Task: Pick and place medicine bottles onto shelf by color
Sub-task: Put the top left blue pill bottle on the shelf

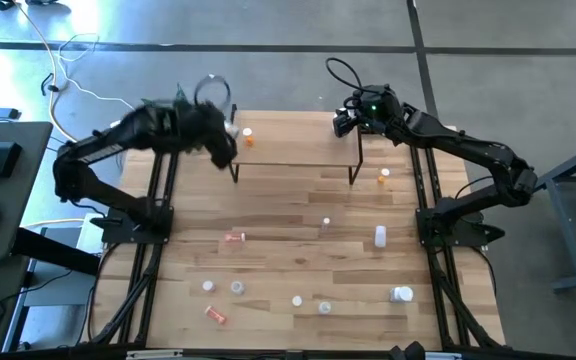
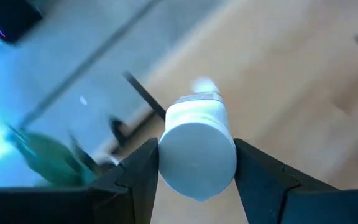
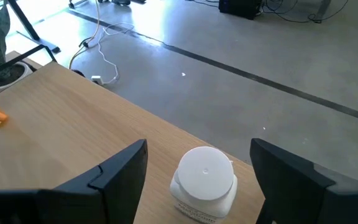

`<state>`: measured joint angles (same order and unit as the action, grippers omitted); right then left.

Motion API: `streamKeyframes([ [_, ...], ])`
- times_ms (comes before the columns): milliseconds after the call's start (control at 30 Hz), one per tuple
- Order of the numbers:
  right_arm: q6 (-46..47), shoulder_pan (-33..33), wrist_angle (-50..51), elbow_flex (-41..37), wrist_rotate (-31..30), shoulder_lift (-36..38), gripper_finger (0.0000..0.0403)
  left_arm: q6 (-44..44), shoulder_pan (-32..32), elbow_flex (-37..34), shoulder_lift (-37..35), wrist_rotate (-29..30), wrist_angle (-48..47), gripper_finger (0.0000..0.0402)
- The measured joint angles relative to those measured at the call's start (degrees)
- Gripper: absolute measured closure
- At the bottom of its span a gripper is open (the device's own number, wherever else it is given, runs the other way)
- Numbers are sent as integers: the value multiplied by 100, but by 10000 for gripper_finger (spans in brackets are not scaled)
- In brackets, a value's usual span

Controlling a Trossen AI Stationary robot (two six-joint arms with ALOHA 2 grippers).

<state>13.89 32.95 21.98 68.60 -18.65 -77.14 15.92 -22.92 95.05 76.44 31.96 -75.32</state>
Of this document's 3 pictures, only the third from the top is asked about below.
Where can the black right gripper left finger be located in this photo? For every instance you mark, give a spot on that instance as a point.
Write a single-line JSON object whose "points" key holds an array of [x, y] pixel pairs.
{"points": [[73, 202]]}

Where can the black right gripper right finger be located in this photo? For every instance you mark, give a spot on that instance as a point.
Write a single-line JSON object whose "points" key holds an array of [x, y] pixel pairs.
{"points": [[306, 199]]}

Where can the white square labelled bottle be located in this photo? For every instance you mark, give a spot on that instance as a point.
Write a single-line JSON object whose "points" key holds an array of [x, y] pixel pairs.
{"points": [[204, 183]]}

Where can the white power adapter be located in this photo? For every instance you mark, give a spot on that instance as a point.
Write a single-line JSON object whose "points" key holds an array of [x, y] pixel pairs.
{"points": [[97, 80]]}

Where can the white round plant pot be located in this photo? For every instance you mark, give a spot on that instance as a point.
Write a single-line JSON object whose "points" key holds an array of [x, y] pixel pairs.
{"points": [[8, 77]]}

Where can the black metal table leg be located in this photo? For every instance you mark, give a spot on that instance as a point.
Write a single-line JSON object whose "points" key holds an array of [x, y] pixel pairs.
{"points": [[26, 28]]}

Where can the grey metal table leg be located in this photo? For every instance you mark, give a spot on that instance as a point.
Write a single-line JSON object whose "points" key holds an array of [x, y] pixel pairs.
{"points": [[323, 7]]}

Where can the black computer tower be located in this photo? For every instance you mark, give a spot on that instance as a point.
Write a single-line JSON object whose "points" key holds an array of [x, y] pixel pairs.
{"points": [[239, 9]]}

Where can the black wheeled chair base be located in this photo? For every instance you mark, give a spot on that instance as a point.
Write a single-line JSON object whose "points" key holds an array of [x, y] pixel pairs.
{"points": [[120, 2]]}

